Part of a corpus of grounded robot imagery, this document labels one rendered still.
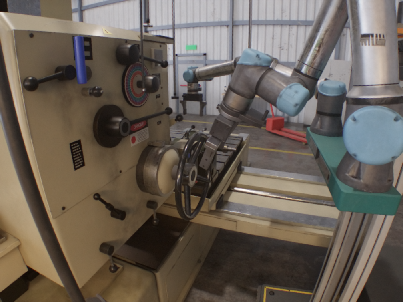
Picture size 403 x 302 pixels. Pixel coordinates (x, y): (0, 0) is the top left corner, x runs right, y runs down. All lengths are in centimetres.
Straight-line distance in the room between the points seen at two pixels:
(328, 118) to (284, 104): 58
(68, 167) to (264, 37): 790
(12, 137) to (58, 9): 133
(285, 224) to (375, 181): 120
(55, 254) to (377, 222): 89
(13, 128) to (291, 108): 50
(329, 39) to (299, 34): 765
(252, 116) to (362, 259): 68
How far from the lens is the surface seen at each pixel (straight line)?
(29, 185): 34
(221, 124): 61
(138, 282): 152
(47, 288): 166
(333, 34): 67
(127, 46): 85
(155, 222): 118
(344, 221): 123
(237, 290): 222
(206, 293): 219
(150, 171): 97
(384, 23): 52
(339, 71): 775
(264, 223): 177
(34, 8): 150
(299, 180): 241
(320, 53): 66
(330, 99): 110
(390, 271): 149
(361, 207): 68
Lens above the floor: 174
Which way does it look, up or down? 20 degrees down
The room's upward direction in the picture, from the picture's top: straight up
